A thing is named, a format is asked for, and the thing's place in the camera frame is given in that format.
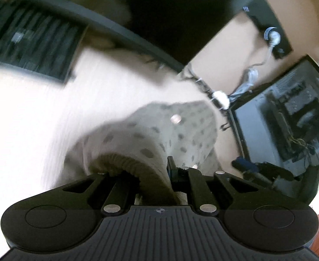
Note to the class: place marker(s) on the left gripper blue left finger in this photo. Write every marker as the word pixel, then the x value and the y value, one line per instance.
pixel 122 195

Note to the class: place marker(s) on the black wall power strip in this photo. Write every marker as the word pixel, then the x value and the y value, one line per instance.
pixel 265 20

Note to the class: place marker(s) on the brown polka dot dress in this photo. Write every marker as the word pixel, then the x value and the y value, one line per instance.
pixel 141 143

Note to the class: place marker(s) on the black curved monitor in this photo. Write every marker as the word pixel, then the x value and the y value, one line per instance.
pixel 173 31

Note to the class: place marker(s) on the white glass-panel computer case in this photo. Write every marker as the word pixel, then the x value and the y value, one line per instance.
pixel 278 122

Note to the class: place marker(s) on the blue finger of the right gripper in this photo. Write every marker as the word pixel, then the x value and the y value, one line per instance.
pixel 243 165

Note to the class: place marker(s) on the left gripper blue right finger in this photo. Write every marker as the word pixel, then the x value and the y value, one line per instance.
pixel 191 182

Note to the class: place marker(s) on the black mechanical keyboard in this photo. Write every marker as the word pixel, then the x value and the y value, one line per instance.
pixel 38 41

